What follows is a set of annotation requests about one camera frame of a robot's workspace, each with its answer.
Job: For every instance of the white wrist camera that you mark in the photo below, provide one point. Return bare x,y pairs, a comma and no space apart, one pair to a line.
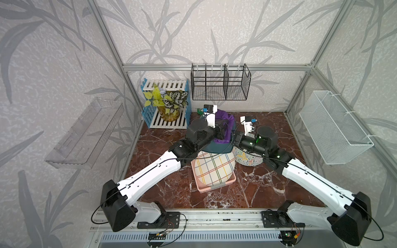
209,112
248,124

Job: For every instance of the potted plant in yellow pot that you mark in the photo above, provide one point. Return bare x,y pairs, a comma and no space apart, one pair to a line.
170,104

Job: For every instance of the white mesh wall basket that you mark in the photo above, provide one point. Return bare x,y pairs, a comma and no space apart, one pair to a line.
338,137

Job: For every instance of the plaid striped white plate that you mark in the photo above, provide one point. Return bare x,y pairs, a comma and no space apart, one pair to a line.
214,167

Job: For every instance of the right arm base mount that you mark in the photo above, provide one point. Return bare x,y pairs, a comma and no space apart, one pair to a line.
279,218

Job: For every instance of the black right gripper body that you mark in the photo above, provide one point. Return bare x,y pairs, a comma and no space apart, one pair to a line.
243,142

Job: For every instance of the black wire wall rack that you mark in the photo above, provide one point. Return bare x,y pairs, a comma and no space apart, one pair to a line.
220,82

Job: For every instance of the dark green square plate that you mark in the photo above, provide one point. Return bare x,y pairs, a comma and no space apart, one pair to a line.
216,148

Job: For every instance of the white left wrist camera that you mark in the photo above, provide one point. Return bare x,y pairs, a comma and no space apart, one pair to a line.
209,112

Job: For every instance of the clear acrylic wall shelf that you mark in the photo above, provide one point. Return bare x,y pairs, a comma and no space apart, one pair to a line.
85,140

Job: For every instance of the pink perforated plastic basket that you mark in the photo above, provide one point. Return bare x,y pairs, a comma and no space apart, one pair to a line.
214,184

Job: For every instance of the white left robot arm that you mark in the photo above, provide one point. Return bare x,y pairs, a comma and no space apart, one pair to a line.
120,200

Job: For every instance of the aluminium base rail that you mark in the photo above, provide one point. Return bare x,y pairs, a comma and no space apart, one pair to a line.
214,228

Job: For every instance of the aluminium frame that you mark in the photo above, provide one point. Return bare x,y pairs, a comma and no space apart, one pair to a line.
310,70

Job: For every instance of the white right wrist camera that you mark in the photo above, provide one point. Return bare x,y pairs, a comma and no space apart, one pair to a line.
248,124

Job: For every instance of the purple cloth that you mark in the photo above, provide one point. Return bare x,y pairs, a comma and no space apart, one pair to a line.
227,123

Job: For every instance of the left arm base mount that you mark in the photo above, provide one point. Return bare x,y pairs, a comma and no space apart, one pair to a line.
154,216

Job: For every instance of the blue white slatted crate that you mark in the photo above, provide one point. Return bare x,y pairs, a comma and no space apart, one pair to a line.
151,114

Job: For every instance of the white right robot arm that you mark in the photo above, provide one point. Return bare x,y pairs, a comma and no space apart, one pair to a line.
348,215

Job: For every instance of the colourful squiggle round plate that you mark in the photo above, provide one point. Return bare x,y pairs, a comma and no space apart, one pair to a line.
246,159

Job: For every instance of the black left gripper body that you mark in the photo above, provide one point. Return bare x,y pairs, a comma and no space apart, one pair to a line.
215,132

